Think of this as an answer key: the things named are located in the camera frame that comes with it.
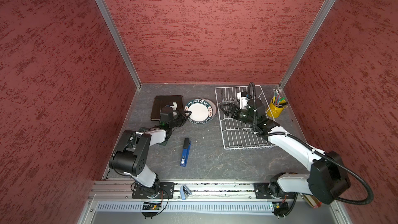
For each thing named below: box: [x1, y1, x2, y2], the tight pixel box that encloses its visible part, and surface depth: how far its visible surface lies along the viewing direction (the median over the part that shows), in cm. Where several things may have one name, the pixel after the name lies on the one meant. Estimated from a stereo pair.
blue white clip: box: [180, 185, 192, 201], surface depth 74 cm
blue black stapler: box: [179, 137, 192, 167], surface depth 86 cm
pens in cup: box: [272, 88, 289, 107], surface depth 99 cm
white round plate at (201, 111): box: [184, 98, 214, 125], surface depth 94 cm
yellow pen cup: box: [266, 98, 286, 119], surface depth 97 cm
